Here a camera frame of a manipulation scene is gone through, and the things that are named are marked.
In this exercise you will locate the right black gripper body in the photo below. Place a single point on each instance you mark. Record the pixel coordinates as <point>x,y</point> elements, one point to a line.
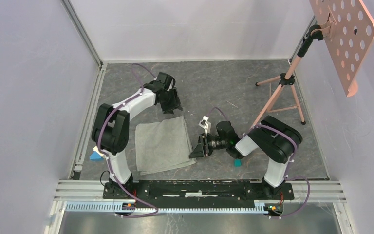
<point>215,143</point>

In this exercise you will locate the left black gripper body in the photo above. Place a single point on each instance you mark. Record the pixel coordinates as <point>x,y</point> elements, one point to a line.
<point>160,103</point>

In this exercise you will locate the grey cloth napkin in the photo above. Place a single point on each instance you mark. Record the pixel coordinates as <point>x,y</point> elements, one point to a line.
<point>162,146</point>

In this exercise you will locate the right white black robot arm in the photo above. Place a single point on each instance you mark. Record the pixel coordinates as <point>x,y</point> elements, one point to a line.
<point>276,139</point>

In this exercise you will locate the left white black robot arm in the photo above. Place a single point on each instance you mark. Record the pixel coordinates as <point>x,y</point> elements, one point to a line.
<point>111,128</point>

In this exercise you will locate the teal cube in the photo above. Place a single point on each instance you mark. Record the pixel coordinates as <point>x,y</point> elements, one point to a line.
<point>237,163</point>

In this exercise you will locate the pink tripod stand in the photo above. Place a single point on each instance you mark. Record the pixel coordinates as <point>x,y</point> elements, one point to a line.
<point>288,78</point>

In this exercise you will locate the pink perforated tray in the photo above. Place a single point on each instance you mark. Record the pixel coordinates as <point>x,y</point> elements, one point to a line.
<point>348,29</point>

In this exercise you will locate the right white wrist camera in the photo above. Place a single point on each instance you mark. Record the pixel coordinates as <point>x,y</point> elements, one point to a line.
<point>205,124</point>

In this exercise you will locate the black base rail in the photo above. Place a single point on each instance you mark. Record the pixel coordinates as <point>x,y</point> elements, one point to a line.
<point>184,194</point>

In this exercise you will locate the blue block on rail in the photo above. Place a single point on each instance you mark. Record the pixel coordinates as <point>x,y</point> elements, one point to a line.
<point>96,155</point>

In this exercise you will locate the white toothed cable strip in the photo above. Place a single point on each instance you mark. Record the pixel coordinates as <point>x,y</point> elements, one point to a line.
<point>119,207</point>

